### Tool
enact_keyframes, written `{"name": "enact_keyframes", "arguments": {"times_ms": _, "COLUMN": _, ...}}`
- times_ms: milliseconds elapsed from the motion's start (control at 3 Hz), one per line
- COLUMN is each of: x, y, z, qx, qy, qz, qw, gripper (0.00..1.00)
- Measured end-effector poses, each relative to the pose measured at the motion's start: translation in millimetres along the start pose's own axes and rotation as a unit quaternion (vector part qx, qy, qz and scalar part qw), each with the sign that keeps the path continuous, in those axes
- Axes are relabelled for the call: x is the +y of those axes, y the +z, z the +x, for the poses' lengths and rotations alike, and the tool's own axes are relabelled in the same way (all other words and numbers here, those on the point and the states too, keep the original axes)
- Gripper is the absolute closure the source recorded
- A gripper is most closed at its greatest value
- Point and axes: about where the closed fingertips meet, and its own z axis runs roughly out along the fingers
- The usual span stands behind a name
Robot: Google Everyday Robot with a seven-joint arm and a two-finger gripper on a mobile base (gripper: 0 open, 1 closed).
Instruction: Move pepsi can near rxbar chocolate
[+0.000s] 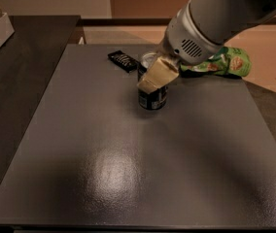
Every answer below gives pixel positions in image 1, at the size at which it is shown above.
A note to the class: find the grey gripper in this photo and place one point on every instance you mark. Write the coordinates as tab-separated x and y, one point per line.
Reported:
184	40

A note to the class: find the dark blue pepsi can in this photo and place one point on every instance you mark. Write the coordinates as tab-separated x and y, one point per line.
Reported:
157	99

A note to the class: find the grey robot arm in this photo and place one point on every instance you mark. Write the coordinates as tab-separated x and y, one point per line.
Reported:
237	16

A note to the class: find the black rxbar chocolate bar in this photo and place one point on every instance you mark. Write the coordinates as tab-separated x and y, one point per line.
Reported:
123	60

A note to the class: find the green chip bag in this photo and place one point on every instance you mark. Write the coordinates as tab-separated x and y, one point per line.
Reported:
227	61

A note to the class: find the dark wooden side counter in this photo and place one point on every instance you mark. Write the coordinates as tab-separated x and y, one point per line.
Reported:
27	61

